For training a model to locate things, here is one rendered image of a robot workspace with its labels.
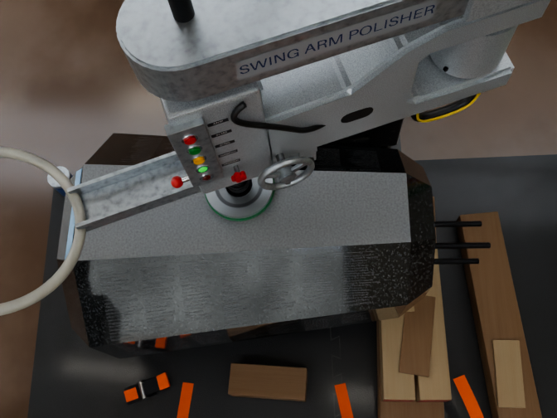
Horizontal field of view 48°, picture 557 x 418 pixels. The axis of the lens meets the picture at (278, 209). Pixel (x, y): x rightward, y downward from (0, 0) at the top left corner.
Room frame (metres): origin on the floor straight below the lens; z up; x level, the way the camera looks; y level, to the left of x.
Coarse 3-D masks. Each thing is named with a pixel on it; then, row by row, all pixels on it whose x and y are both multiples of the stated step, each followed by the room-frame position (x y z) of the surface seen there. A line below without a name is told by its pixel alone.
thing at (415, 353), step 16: (416, 304) 0.40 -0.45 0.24; (432, 304) 0.39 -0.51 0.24; (416, 320) 0.34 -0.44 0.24; (432, 320) 0.33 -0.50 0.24; (416, 336) 0.28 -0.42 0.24; (432, 336) 0.27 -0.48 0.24; (400, 352) 0.23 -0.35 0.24; (416, 352) 0.22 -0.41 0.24; (400, 368) 0.18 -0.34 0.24; (416, 368) 0.17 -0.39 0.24
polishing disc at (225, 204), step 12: (252, 180) 0.76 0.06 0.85; (216, 192) 0.74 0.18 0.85; (252, 192) 0.72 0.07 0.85; (264, 192) 0.71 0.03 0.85; (216, 204) 0.71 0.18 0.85; (228, 204) 0.70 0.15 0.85; (240, 204) 0.69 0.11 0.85; (252, 204) 0.68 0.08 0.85; (264, 204) 0.68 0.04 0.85; (228, 216) 0.66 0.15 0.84; (240, 216) 0.65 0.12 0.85
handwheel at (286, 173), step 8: (280, 160) 0.66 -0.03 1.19; (288, 160) 0.62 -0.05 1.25; (296, 160) 0.62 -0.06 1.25; (304, 160) 0.62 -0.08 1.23; (272, 168) 0.61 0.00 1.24; (280, 168) 0.63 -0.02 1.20; (288, 168) 0.62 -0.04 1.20; (296, 168) 0.62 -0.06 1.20; (312, 168) 0.62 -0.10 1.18; (264, 176) 0.61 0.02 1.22; (272, 176) 0.61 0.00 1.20; (280, 176) 0.61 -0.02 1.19; (288, 176) 0.61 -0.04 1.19; (304, 176) 0.62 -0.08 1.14; (264, 184) 0.61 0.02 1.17; (272, 184) 0.62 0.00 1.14; (280, 184) 0.62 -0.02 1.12; (288, 184) 0.62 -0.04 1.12
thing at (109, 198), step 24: (144, 168) 0.77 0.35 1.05; (168, 168) 0.77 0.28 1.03; (72, 192) 0.74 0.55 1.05; (96, 192) 0.74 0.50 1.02; (120, 192) 0.72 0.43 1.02; (144, 192) 0.71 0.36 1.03; (168, 192) 0.67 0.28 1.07; (192, 192) 0.68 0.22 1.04; (96, 216) 0.65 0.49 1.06; (120, 216) 0.65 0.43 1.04
